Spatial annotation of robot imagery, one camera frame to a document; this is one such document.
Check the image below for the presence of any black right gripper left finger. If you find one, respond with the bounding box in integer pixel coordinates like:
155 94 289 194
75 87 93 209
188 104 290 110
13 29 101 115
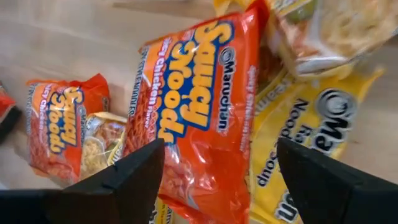
0 139 166 224

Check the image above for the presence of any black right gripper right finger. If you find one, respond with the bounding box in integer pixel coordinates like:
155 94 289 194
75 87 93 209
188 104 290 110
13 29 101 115
277 138 398 224

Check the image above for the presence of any yellow creamy chicken ramen pack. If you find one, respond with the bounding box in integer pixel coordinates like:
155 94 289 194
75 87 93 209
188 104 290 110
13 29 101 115
247 67 386 224
213 0 398 82
79 111 175 224

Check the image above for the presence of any orange Saucy Noodles pack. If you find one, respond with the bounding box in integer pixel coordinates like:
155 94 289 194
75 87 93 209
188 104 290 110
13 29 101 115
0 81 17 121
25 73 111 186
123 0 271 224

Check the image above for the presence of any black spicy noodles pack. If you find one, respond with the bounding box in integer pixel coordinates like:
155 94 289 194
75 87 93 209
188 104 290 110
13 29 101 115
0 107 23 144

